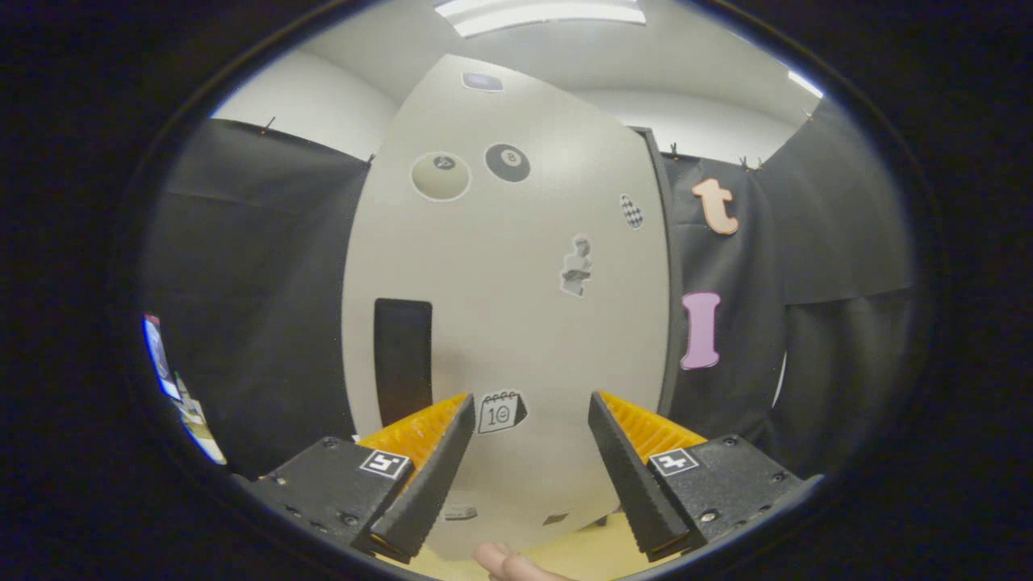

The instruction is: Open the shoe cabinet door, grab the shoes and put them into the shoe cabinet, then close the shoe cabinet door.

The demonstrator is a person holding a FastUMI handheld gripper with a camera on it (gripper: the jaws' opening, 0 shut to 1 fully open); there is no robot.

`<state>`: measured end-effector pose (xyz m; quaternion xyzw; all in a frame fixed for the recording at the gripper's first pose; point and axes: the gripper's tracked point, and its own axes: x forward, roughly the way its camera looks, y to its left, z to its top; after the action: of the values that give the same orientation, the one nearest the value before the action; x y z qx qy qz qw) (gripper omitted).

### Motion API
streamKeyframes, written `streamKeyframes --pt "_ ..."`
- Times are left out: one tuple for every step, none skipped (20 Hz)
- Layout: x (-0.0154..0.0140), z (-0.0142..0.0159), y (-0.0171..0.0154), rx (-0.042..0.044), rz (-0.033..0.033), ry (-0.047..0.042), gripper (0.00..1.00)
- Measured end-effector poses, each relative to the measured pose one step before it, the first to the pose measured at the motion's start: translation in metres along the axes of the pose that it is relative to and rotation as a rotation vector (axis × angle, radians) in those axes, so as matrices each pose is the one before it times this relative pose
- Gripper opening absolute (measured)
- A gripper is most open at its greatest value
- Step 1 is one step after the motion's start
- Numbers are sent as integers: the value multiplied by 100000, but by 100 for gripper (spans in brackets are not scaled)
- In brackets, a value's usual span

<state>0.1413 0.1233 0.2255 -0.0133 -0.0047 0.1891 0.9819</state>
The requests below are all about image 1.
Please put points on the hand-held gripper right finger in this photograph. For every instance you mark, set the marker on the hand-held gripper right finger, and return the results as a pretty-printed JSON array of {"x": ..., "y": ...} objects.
[{"x": 633, "y": 484}]

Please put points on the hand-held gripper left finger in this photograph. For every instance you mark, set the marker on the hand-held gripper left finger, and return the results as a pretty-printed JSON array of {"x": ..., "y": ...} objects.
[{"x": 432, "y": 484}]

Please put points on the light grey shoe cabinet door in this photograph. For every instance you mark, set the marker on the light grey shoe cabinet door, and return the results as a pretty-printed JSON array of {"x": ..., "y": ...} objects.
[{"x": 516, "y": 323}]

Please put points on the dark grey shoe cabinet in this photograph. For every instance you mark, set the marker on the dark grey shoe cabinet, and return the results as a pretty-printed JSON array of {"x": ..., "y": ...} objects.
[{"x": 671, "y": 258}]

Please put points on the black backdrop cloth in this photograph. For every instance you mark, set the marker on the black backdrop cloth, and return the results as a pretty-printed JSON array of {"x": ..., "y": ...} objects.
[{"x": 242, "y": 282}]

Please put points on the small ceiling light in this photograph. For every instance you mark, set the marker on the small ceiling light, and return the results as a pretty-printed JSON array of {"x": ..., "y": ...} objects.
[{"x": 805, "y": 84}]

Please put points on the long ceiling light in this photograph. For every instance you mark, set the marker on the long ceiling light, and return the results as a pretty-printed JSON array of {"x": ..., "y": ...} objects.
[{"x": 541, "y": 14}]

